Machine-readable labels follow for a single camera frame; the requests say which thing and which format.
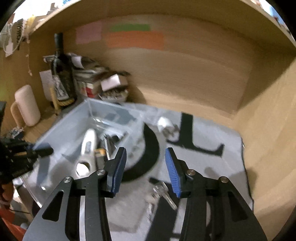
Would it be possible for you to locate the orange sticky note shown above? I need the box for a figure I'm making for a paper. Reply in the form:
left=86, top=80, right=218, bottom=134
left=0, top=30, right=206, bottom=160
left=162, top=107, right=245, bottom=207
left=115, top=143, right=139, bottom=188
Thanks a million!
left=105, top=31, right=166, bottom=49

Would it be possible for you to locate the silver metal key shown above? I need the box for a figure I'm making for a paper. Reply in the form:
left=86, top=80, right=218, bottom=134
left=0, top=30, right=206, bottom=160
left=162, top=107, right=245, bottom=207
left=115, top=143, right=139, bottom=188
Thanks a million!
left=149, top=177, right=178, bottom=210

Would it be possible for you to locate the white charger plug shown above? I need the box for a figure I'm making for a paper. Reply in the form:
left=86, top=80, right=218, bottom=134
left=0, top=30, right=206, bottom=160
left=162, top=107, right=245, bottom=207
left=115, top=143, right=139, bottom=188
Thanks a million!
left=157, top=116, right=179, bottom=137

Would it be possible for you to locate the stack of books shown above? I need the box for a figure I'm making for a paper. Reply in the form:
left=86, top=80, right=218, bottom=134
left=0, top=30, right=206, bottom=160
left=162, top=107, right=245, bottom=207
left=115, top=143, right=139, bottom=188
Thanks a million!
left=73, top=54, right=109, bottom=98

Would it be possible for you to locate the beige mug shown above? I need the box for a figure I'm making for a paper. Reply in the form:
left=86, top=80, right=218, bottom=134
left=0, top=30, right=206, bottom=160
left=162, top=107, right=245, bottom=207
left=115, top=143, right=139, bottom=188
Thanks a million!
left=10, top=85, right=41, bottom=127

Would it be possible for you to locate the small white cardboard box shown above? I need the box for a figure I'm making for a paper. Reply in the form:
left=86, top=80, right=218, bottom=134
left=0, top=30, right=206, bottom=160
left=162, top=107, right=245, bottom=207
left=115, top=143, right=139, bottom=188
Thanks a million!
left=100, top=74, right=129, bottom=92

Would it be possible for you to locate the pink sticky note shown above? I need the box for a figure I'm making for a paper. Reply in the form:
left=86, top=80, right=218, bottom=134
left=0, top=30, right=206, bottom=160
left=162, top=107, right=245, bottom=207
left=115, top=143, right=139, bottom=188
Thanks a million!
left=76, top=21, right=103, bottom=44

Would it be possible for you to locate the grey printed mat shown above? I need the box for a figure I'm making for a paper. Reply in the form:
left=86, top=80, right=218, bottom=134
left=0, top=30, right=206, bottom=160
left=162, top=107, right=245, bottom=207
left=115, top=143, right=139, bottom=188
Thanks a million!
left=14, top=102, right=255, bottom=241

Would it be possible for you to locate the green sticky note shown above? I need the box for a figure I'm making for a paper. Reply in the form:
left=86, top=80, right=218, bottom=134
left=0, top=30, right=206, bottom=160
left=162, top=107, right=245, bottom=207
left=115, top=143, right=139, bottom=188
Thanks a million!
left=110, top=24, right=151, bottom=32

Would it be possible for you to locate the white electric trimmer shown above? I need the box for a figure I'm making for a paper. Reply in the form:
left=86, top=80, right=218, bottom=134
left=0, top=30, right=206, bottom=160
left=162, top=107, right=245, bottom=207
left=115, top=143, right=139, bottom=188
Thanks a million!
left=76, top=128, right=97, bottom=179

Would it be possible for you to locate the bowl of small items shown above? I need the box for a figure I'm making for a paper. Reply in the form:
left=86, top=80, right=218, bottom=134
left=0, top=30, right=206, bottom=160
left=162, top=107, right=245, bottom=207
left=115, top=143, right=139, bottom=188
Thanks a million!
left=102, top=89, right=129, bottom=102

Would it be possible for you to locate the clear plastic box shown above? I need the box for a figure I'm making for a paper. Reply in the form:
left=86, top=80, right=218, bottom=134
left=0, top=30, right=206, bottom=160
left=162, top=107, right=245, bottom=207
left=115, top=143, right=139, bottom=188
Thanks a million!
left=14, top=98, right=145, bottom=193

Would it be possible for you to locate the red cloth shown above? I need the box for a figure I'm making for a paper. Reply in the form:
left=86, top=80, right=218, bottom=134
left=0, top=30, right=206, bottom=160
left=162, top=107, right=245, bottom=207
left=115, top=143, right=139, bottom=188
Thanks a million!
left=0, top=183, right=28, bottom=241

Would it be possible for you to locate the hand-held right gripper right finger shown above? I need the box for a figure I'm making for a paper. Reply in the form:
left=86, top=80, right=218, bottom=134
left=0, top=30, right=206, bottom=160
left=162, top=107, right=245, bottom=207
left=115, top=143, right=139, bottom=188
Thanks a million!
left=165, top=147, right=269, bottom=241

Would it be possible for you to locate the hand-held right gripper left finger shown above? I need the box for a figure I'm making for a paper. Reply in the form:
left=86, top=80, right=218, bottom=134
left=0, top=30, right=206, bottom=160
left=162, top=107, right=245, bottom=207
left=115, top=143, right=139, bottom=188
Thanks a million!
left=23, top=147, right=127, bottom=241

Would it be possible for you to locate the amber lighter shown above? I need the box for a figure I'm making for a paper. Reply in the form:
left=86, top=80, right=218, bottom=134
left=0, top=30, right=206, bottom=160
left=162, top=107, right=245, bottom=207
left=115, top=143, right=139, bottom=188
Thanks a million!
left=94, top=148, right=107, bottom=172

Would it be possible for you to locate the white hanging cable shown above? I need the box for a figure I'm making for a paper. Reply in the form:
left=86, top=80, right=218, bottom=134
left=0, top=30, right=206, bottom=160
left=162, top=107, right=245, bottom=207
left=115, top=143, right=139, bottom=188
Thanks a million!
left=3, top=39, right=16, bottom=57

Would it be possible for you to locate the white paper card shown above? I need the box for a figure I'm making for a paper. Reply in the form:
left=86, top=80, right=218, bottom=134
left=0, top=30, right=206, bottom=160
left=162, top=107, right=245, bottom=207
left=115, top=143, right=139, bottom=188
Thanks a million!
left=39, top=71, right=56, bottom=98

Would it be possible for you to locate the dark wine bottle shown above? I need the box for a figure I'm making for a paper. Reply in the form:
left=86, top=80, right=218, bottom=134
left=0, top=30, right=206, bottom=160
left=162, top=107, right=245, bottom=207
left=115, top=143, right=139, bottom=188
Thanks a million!
left=50, top=32, right=77, bottom=106

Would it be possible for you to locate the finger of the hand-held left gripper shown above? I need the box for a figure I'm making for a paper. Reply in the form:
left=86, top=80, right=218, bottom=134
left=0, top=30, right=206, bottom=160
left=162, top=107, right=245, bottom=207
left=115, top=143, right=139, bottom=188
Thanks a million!
left=26, top=148, right=54, bottom=158
left=28, top=143, right=52, bottom=151

